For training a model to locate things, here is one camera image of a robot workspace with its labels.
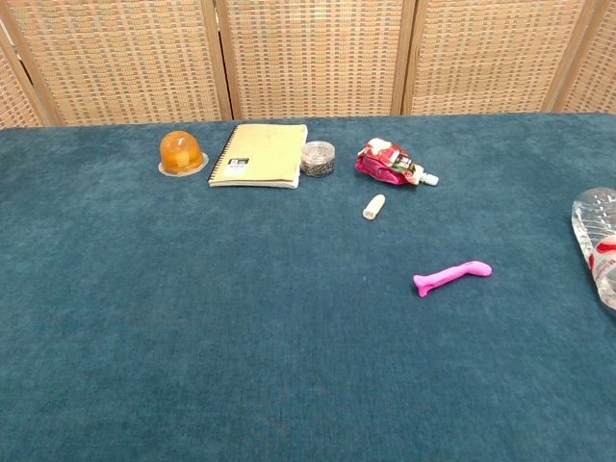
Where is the pink plastic tool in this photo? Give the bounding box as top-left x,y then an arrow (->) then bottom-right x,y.
412,260 -> 494,299

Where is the small white rubber tube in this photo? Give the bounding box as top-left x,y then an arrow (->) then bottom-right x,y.
361,193 -> 387,223

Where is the clear round jar of clips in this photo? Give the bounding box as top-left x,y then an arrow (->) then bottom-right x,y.
300,140 -> 337,179

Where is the beige spiral notebook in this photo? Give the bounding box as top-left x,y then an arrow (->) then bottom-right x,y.
207,123 -> 309,191

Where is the crumpled red drink pouch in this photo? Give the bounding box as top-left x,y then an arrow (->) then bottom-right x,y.
354,137 -> 440,190

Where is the blue table cloth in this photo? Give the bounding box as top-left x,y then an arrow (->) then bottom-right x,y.
0,111 -> 616,462

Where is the orange jelly cup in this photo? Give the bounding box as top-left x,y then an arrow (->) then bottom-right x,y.
158,130 -> 210,178

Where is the woven screen panel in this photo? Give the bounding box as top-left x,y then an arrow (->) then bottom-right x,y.
0,28 -> 49,130
402,0 -> 603,116
215,0 -> 418,120
0,0 -> 236,127
557,0 -> 616,115

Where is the clear plastic water bottle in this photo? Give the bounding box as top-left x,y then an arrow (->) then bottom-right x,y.
571,186 -> 616,317

